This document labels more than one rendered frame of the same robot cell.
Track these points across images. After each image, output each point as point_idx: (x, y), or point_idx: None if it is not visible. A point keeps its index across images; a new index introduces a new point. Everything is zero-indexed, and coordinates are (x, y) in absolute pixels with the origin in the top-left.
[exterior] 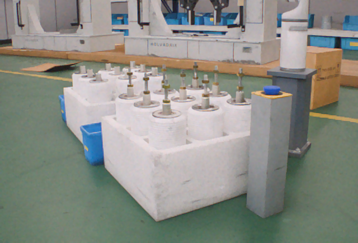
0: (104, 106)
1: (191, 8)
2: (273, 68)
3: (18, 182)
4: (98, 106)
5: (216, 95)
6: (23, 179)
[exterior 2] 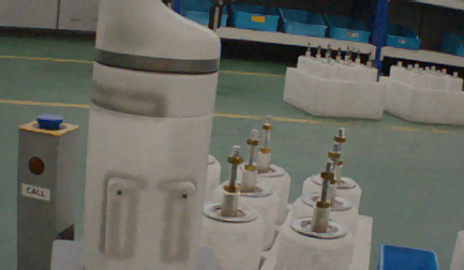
0: (460, 247)
1: (213, 3)
2: (211, 269)
3: (370, 255)
4: (459, 242)
5: (214, 204)
6: (378, 259)
